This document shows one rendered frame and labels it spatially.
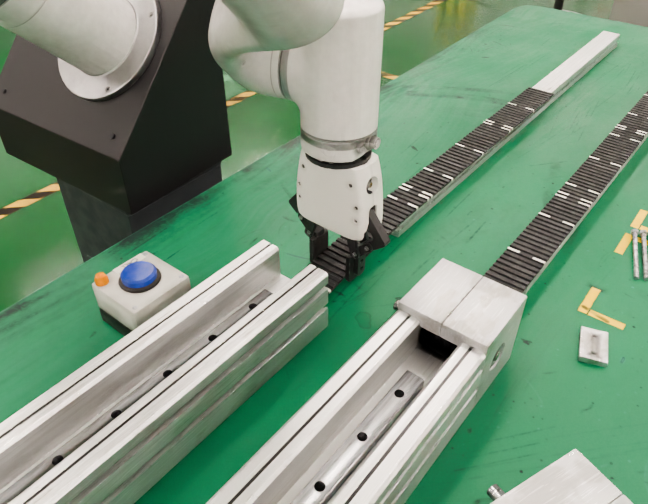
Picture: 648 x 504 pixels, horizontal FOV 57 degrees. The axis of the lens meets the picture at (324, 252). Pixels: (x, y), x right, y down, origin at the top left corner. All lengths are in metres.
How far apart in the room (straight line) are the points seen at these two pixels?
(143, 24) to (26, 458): 0.60
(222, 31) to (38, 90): 0.56
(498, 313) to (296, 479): 0.25
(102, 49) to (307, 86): 0.38
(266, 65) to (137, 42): 0.33
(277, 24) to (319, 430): 0.32
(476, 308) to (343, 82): 0.26
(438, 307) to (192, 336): 0.26
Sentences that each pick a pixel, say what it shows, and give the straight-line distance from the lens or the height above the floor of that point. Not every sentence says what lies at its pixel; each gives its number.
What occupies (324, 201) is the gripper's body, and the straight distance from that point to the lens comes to 0.69.
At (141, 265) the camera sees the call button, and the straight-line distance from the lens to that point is 0.72.
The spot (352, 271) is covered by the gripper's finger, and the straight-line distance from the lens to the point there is 0.75.
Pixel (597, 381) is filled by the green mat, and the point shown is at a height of 0.78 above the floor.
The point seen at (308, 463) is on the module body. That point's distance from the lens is 0.54.
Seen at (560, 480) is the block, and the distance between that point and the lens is 0.52.
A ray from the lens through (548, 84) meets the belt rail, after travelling 1.31.
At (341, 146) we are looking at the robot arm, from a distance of 0.63.
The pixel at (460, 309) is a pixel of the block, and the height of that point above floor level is 0.87.
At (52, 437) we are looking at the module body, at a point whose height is 0.84.
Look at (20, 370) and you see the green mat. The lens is 0.75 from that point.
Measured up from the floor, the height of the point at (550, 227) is 0.81.
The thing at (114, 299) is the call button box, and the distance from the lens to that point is 0.70.
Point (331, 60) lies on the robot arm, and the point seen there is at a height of 1.08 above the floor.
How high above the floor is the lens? 1.29
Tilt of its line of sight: 39 degrees down
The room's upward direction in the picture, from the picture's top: straight up
